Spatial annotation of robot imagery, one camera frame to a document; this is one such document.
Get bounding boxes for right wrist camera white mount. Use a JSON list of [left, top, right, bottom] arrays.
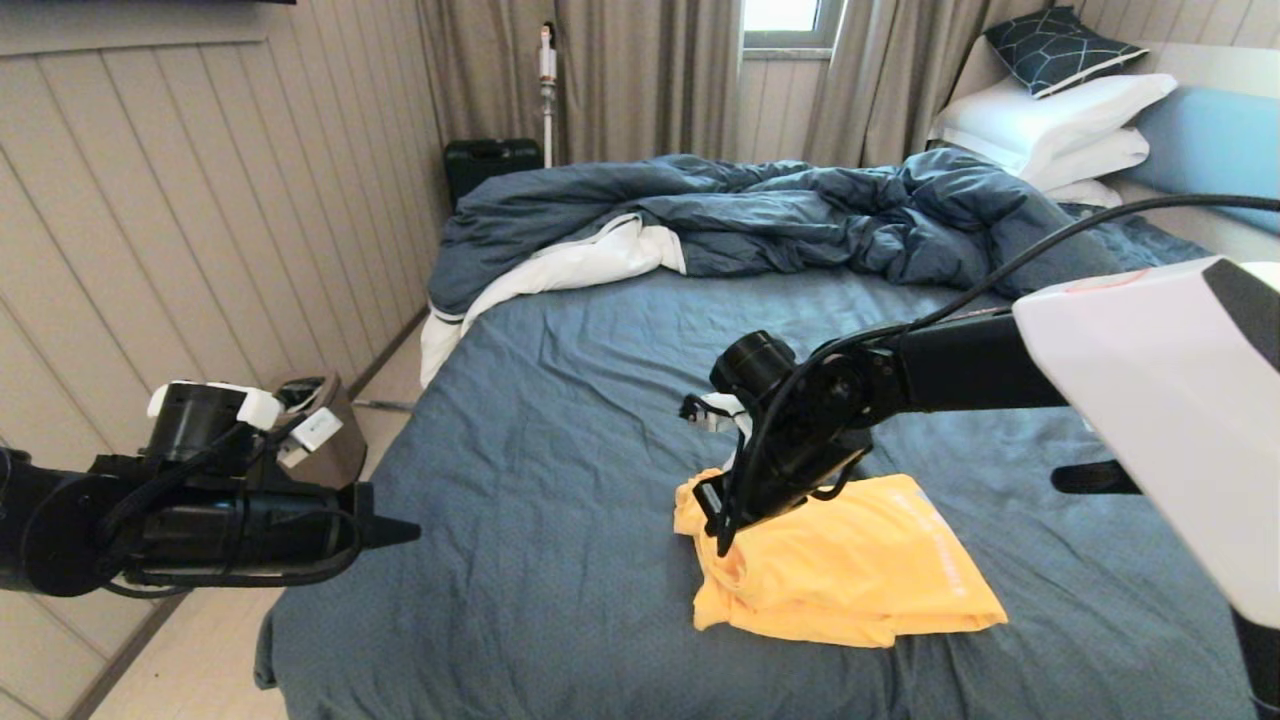
[[680, 392, 753, 437]]

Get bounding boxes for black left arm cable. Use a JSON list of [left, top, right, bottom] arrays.
[[95, 425, 366, 599]]

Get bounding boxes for white quilt with dark stripe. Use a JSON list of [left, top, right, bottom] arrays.
[[418, 212, 687, 389]]

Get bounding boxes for window with grey frame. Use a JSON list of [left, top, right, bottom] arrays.
[[742, 0, 846, 49]]

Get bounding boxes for bronze trash bin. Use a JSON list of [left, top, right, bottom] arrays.
[[272, 374, 369, 491]]

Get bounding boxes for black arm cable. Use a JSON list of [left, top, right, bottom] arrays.
[[95, 425, 366, 599], [715, 193, 1280, 558]]

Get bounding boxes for white pillow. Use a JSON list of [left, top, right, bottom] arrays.
[[1022, 126, 1151, 191], [1046, 178, 1125, 208], [930, 72, 1179, 177]]

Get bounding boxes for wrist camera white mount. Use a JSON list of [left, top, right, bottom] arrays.
[[680, 392, 753, 437], [147, 380, 345, 453]]

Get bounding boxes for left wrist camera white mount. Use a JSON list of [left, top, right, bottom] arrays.
[[147, 380, 345, 453]]

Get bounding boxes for black hard case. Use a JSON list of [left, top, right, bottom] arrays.
[[444, 138, 543, 209]]

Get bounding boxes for beige bed headboard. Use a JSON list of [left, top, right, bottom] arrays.
[[948, 36, 1280, 263]]

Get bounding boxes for dark blue duvet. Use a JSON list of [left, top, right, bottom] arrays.
[[427, 147, 1131, 319]]

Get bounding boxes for blue headboard cushion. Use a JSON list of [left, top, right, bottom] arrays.
[[1133, 86, 1280, 236]]

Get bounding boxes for yellow t-shirt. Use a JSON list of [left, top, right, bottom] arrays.
[[673, 468, 1009, 649]]

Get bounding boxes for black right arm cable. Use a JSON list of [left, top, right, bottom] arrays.
[[715, 193, 1280, 558]]

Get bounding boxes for dark patterned cushion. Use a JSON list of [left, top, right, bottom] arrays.
[[983, 5, 1151, 99]]

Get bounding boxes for white stick vacuum cleaner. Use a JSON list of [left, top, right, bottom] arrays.
[[538, 22, 558, 169]]

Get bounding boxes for grey-beige curtain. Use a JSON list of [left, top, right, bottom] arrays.
[[415, 0, 743, 166], [803, 0, 1056, 168]]

